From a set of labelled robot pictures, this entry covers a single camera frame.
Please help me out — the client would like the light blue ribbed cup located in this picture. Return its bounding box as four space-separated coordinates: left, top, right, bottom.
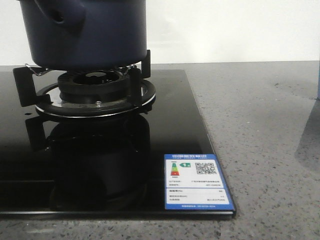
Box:
317 65 320 100

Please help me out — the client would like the black burner pot support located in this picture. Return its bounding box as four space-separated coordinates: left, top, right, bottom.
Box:
13 50 156 119

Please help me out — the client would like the dark blue cooking pot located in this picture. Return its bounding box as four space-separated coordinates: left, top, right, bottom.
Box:
20 0 147 71

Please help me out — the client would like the blue energy label sticker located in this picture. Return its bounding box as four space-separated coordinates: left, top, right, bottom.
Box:
164 153 236 215

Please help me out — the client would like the black gas burner head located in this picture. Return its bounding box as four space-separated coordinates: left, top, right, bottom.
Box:
57 70 130 104

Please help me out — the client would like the black glass gas stove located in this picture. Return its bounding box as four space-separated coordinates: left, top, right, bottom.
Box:
0 69 237 220

